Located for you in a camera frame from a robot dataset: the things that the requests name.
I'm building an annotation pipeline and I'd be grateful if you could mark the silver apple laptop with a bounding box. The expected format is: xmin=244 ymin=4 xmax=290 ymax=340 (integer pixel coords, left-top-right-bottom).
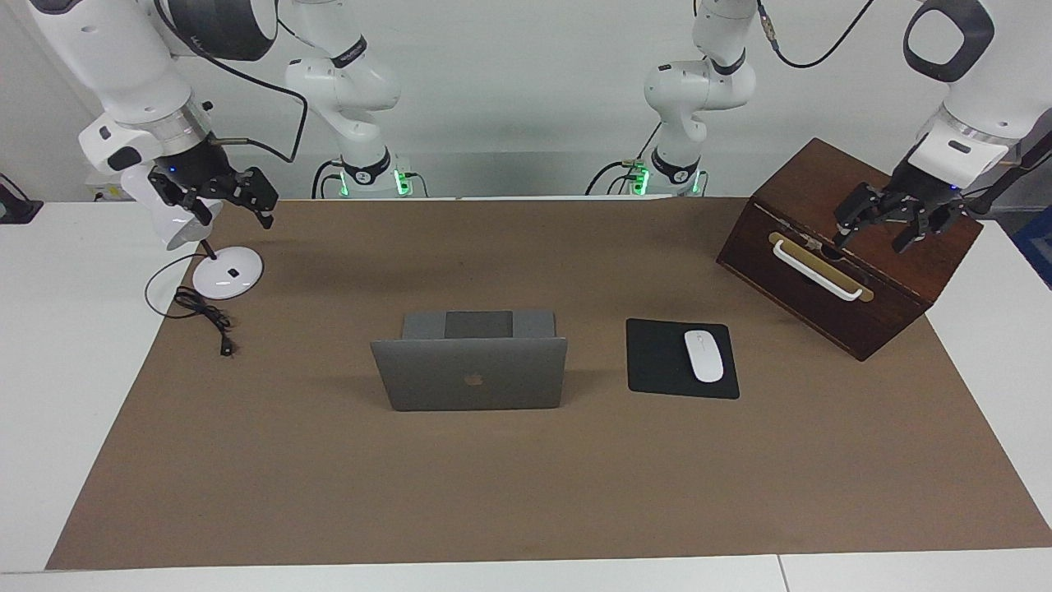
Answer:
xmin=370 ymin=309 xmax=569 ymax=412

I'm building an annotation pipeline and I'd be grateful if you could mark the white desk lamp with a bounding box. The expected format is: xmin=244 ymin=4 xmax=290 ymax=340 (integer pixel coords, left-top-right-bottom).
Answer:
xmin=121 ymin=169 xmax=265 ymax=300

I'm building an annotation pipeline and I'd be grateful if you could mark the dark brown wooden box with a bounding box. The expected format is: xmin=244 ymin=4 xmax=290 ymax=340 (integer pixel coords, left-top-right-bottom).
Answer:
xmin=716 ymin=137 xmax=984 ymax=363

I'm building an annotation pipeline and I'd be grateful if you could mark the white power socket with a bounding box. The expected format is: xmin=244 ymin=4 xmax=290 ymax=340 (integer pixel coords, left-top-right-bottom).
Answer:
xmin=87 ymin=169 xmax=126 ymax=203

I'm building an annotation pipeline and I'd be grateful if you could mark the black stand leg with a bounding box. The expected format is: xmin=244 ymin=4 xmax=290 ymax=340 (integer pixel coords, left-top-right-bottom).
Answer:
xmin=957 ymin=132 xmax=1052 ymax=216

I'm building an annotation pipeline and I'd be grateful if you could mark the blue crate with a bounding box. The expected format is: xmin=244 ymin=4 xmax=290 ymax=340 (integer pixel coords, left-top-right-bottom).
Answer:
xmin=1013 ymin=206 xmax=1052 ymax=289

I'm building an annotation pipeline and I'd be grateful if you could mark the black clamp base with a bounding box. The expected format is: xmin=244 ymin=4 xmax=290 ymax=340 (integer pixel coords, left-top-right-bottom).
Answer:
xmin=0 ymin=174 xmax=44 ymax=224

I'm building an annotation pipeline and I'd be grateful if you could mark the white computer mouse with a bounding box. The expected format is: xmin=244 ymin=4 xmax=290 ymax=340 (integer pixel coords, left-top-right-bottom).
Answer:
xmin=684 ymin=330 xmax=725 ymax=384

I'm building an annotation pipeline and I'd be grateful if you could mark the black mouse pad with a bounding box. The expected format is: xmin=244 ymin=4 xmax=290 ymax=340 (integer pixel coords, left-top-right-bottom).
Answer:
xmin=625 ymin=318 xmax=741 ymax=400

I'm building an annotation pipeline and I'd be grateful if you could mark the brown table mat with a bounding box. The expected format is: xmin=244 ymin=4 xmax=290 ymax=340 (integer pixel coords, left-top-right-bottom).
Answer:
xmin=45 ymin=197 xmax=1052 ymax=571

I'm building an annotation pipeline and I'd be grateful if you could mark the white box handle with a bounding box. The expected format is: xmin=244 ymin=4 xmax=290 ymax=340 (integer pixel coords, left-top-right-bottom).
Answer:
xmin=773 ymin=239 xmax=864 ymax=303

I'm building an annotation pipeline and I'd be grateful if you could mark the black arm base cable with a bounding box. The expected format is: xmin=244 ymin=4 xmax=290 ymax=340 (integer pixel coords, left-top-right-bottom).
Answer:
xmin=311 ymin=158 xmax=343 ymax=199
xmin=585 ymin=160 xmax=639 ymax=197

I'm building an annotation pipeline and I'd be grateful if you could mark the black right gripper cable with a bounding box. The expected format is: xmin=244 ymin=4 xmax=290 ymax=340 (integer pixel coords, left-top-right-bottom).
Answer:
xmin=156 ymin=0 xmax=309 ymax=164

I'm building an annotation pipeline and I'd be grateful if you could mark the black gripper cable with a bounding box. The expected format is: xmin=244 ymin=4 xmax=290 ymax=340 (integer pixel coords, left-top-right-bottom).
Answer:
xmin=156 ymin=0 xmax=309 ymax=164
xmin=756 ymin=0 xmax=876 ymax=69

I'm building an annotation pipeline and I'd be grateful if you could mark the black lamp power cable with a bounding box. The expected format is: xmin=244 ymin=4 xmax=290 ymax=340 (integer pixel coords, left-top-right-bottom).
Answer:
xmin=145 ymin=253 xmax=236 ymax=358

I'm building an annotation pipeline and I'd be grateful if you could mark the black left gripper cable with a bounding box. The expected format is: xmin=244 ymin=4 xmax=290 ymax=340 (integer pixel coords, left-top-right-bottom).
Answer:
xmin=756 ymin=0 xmax=876 ymax=69

